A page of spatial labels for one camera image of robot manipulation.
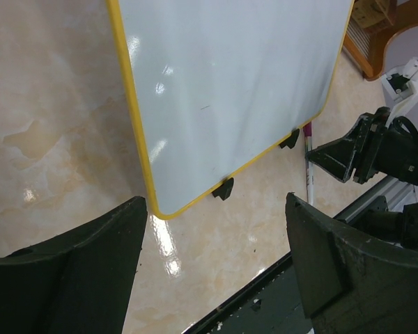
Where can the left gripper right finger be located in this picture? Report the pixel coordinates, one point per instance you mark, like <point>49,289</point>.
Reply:
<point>351,281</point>

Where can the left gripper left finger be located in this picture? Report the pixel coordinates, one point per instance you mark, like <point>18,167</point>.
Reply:
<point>79,281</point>

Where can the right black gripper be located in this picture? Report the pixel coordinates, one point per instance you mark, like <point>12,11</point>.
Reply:
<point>392,150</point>

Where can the white marker purple cap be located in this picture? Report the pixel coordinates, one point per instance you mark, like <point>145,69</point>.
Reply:
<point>308,143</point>

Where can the yellow framed whiteboard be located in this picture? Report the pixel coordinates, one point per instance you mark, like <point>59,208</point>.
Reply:
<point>213,85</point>

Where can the orange wooden shelf rack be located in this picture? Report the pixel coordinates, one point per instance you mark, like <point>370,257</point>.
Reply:
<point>368,51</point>

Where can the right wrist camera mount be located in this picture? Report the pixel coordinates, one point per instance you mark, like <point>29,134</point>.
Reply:
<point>401,83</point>

